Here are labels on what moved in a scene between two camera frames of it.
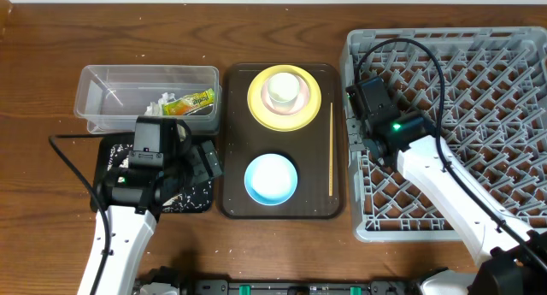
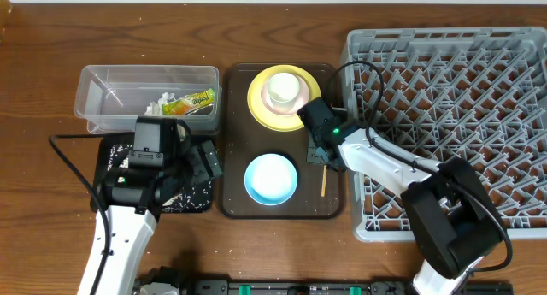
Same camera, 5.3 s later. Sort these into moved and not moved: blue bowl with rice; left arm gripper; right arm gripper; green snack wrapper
Moved: right arm gripper
Not moved: left arm gripper; green snack wrapper; blue bowl with rice
